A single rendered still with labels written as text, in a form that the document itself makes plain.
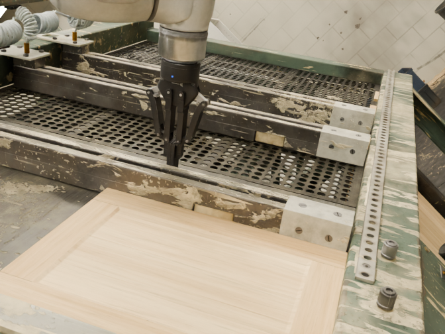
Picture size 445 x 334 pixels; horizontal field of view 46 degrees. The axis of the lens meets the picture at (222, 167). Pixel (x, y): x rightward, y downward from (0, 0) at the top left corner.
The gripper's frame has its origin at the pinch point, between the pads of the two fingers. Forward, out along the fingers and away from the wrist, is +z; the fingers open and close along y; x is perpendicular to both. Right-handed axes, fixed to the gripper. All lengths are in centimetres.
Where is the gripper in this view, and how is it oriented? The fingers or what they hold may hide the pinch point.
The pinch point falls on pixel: (173, 156)
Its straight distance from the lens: 106.7
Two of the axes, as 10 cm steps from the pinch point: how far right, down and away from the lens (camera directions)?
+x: -3.1, 3.7, -8.8
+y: -9.4, -2.3, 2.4
